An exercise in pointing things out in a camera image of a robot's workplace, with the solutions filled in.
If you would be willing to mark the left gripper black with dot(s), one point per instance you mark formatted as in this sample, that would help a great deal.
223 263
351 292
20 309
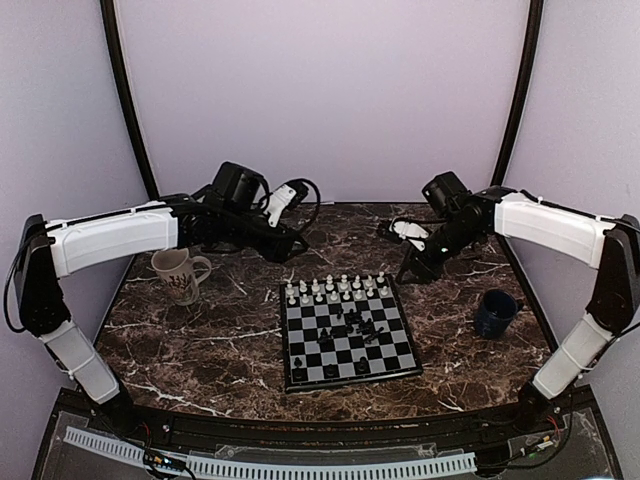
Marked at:
276 250

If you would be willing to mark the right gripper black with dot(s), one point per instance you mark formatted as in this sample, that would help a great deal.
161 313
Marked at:
426 270

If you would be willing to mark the black queen piece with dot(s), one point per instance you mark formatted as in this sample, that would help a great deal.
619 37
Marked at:
362 366

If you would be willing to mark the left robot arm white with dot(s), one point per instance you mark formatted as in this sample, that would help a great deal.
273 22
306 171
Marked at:
51 250

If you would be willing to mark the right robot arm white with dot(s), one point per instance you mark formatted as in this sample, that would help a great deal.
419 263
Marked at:
579 262

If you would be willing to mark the black chess pieces pile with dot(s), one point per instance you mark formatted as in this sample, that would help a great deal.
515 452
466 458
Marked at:
351 322

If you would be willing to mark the beige printed mug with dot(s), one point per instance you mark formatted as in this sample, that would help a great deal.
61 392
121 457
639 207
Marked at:
181 273

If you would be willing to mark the dark blue mug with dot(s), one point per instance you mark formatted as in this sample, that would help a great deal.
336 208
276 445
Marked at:
496 311

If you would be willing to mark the black white chessboard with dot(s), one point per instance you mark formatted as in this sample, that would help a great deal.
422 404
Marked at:
392 356

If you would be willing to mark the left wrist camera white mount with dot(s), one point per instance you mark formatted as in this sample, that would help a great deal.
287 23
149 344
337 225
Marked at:
277 202

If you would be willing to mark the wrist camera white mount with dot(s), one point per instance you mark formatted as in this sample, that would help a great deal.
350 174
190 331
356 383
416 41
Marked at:
404 230
277 202

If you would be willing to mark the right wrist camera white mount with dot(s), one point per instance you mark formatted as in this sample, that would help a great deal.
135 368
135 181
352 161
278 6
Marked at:
404 230

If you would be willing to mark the right black frame post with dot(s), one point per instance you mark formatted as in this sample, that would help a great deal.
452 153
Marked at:
521 88

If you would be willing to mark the black frame post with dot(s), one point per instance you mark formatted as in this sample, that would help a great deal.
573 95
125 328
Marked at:
125 97
521 88

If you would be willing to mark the left black frame post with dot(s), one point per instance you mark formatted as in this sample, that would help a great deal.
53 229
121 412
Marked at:
125 97

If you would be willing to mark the white slotted cable duct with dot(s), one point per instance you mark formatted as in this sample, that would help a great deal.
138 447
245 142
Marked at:
235 462

